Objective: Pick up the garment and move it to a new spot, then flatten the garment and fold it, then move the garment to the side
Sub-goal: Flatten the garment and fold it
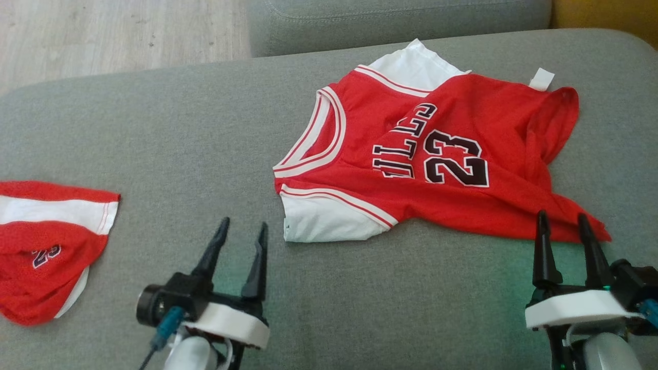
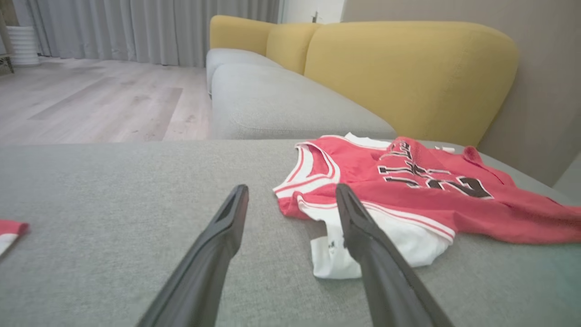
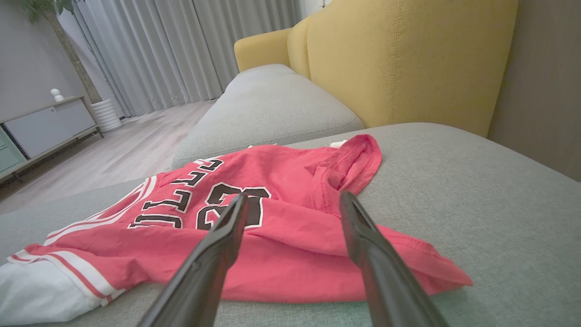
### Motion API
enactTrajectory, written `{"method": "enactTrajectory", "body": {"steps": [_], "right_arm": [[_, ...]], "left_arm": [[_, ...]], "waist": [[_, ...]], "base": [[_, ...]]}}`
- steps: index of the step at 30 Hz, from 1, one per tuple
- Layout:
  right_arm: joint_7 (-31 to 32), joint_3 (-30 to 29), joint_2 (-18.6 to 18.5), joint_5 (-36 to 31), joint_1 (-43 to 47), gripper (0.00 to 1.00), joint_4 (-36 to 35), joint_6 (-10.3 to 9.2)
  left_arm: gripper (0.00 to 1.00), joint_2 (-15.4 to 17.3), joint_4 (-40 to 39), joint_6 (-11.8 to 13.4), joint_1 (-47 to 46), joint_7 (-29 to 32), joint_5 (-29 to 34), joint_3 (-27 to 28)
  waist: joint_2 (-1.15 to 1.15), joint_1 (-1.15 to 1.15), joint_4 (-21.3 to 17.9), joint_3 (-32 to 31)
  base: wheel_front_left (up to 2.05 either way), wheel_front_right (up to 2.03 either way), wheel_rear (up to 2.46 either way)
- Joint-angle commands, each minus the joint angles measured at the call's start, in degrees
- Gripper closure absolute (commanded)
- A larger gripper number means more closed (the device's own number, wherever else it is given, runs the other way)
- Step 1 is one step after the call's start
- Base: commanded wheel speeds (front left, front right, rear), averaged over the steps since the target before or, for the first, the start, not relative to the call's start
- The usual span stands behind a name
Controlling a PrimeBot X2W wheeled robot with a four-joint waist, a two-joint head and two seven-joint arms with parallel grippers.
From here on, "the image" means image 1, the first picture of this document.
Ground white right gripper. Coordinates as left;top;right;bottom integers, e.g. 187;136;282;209
524;210;638;370

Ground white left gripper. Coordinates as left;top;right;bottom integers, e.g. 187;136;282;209
182;217;271;370

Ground red white basketball jersey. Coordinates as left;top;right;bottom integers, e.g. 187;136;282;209
272;39;612;243

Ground red white basketball shorts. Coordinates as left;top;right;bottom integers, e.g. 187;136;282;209
0;180;121;327

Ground grey fabric sofa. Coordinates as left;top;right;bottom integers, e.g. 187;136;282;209
0;28;658;370

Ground yellow upholstered furniture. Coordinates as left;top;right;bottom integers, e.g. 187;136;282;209
550;0;658;50

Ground small grey sofa section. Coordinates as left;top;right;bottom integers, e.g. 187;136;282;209
247;0;553;58

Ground left camera cable blue plug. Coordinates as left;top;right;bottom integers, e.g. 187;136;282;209
138;307;186;370

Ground camera cable blue plug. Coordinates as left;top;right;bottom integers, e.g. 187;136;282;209
138;307;186;370
637;299;658;329

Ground right camera cable blue plug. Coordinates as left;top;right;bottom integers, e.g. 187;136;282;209
637;299;658;329

